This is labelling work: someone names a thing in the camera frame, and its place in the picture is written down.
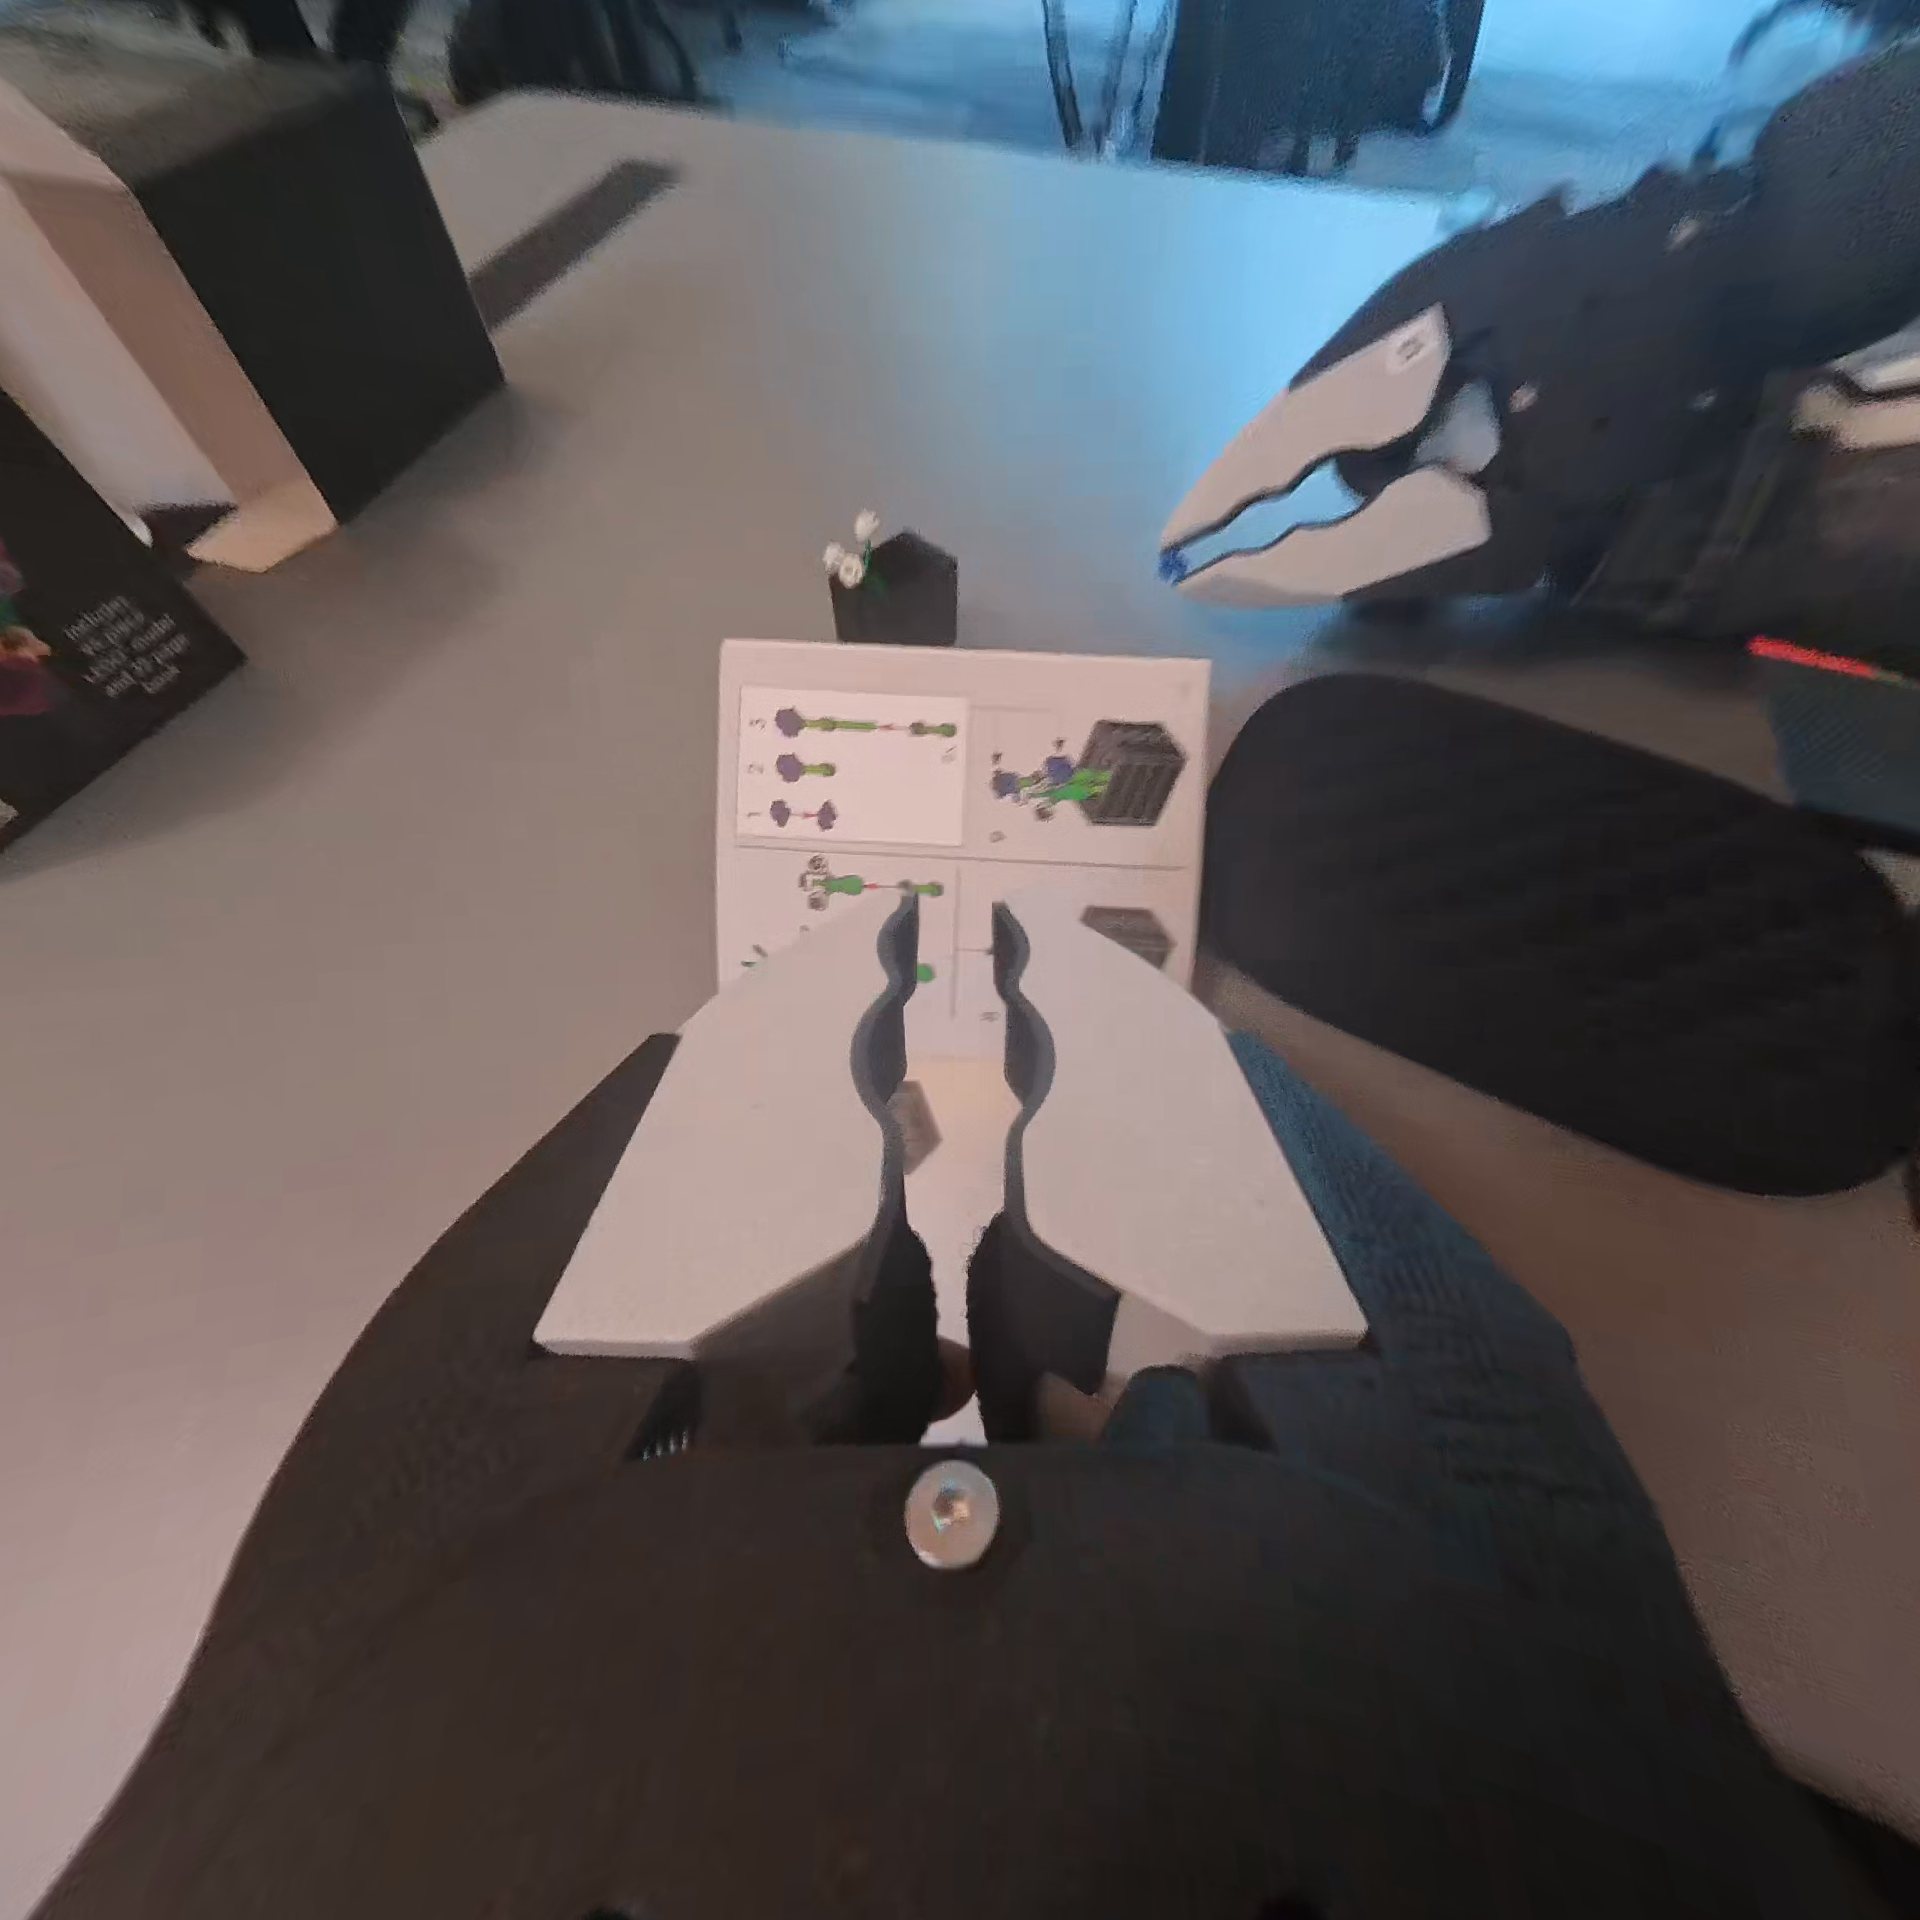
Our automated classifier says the black and white carton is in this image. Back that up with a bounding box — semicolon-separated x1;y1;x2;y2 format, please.
0;60;505;573

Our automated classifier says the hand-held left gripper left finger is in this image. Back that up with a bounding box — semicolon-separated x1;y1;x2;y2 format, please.
531;896;941;1430

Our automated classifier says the lego instruction booklet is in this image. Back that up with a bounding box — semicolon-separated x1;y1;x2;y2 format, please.
718;640;1213;1050

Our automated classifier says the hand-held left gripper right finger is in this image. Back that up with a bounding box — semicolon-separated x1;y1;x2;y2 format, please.
965;884;1368;1438

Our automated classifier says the black office chair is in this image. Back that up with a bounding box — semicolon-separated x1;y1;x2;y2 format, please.
1035;0;1489;168
322;0;712;109

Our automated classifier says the black lego crate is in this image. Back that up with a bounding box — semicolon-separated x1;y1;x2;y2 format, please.
829;528;960;648

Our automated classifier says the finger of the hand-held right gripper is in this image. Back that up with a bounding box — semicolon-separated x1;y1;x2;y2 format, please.
1175;464;1496;606
1158;304;1459;548

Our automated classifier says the teal cloth with red stripe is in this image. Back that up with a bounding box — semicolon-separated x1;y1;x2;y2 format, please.
1743;636;1920;858

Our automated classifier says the black lego packaging box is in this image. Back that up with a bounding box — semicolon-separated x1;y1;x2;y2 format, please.
0;391;249;856

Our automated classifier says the person's right forearm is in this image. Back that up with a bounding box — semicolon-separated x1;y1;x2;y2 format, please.
1745;40;1920;359

